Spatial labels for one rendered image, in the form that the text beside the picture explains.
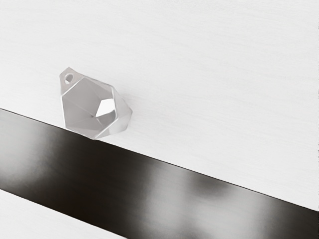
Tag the white faceted mug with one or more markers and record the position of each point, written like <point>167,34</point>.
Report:
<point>79,109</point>

